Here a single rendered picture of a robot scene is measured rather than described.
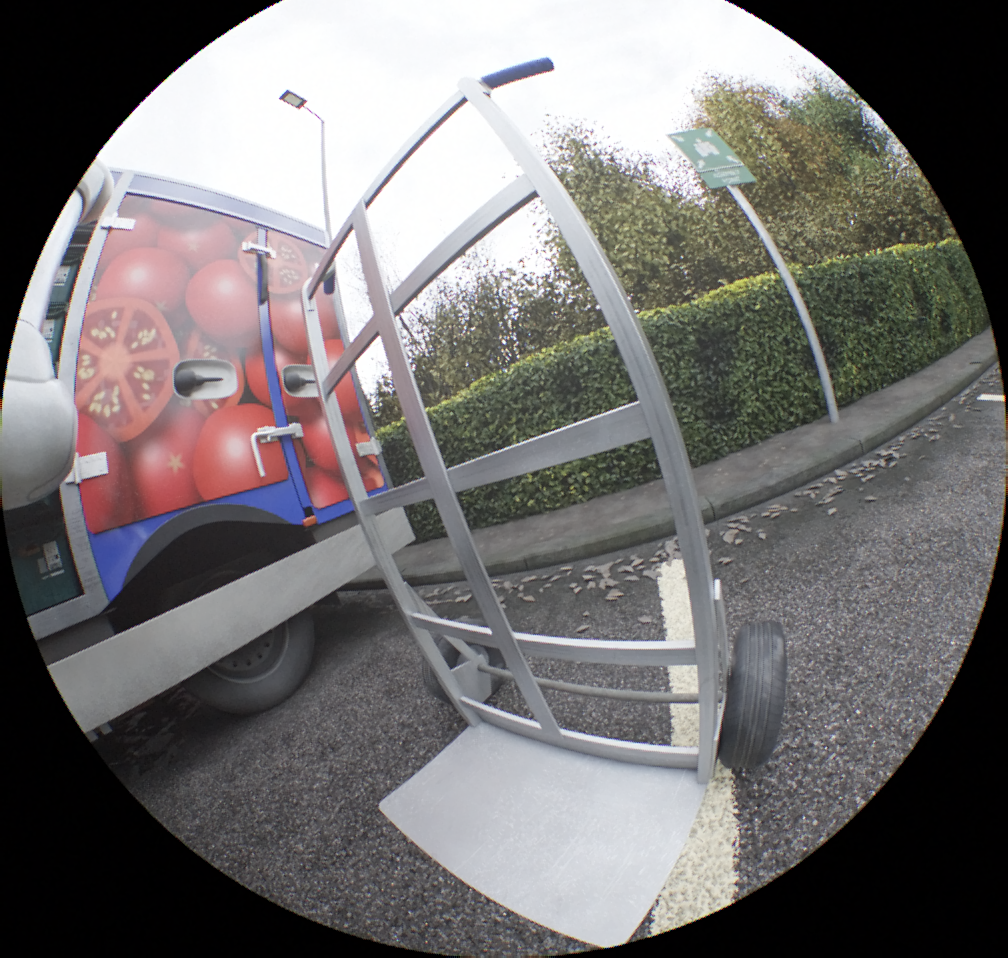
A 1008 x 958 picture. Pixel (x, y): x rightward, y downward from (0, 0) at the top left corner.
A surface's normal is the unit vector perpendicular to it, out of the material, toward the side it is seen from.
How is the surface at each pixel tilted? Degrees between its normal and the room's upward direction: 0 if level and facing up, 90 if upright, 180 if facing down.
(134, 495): 90
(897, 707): 0
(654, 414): 90
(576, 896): 0
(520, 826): 0
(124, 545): 90
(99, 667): 90
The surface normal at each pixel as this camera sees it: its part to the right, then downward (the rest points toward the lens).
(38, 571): 0.89, -0.27
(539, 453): -0.59, 0.23
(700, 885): -0.34, -0.94
